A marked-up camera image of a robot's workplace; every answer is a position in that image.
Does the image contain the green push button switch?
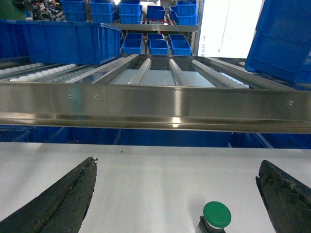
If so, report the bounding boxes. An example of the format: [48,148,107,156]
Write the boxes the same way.
[195,201,232,233]

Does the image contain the far steel shelf rack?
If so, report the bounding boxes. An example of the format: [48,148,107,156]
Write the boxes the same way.
[58,0,205,57]

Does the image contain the small blue bin left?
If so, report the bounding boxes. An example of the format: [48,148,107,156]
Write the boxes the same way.
[122,39,142,54]

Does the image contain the blue bin under shelf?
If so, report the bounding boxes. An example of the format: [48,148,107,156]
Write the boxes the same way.
[0,125,311,149]

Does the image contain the small blue bin right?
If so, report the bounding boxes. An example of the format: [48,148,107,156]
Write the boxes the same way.
[171,40,192,56]

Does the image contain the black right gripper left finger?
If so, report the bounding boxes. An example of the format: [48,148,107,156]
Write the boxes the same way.
[0,157,97,233]

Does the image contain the small blue bin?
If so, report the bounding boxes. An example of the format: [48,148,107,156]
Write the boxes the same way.
[122,39,142,54]
[149,40,169,55]
[171,40,192,56]

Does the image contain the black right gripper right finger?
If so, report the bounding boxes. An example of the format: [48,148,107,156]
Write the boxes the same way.
[256,160,311,233]

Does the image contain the blue bin at right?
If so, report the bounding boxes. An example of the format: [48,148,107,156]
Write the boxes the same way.
[245,0,311,83]

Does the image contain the stainless steel roller shelf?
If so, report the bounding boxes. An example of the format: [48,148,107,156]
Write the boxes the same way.
[0,54,311,133]

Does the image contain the large blue bin on shelf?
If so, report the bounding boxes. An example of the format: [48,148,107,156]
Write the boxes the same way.
[0,19,121,65]

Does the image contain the small blue bin middle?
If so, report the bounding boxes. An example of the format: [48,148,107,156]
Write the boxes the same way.
[149,40,169,55]

